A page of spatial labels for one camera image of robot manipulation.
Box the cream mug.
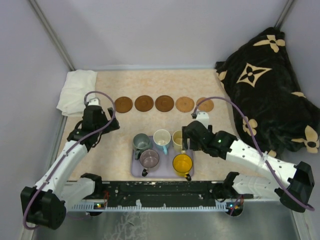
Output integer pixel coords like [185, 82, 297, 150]
[172, 130, 186, 154]

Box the yellow mug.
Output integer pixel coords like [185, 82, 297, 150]
[172, 154, 193, 181]

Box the dark wooden coaster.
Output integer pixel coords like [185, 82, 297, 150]
[155, 95, 175, 112]
[114, 96, 133, 114]

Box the light woven coaster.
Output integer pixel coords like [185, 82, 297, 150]
[196, 97, 214, 113]

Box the white mug blue handle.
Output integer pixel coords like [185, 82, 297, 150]
[153, 129, 171, 155]

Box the woven rattan coaster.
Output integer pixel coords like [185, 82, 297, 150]
[175, 96, 195, 113]

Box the brown wooden coaster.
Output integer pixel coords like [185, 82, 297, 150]
[134, 95, 154, 112]

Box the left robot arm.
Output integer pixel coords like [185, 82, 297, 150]
[20, 104, 120, 230]

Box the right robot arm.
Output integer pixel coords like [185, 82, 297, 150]
[182, 120, 315, 213]

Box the lavender plastic tray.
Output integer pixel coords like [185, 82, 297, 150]
[130, 135, 180, 179]

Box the white folded cloth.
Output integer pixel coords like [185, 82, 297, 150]
[56, 70, 98, 117]

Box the purple mug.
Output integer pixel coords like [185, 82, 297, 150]
[139, 149, 160, 177]

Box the grey-green mug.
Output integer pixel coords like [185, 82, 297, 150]
[132, 133, 153, 160]

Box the black floral blanket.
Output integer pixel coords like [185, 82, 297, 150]
[214, 27, 320, 157]

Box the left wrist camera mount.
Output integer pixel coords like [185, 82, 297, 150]
[84, 97, 101, 107]

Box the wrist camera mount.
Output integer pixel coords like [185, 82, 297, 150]
[84, 97, 101, 107]
[191, 111, 209, 128]

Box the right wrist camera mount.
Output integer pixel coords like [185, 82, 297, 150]
[191, 111, 209, 128]

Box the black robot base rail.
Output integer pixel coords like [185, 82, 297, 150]
[84, 180, 239, 208]

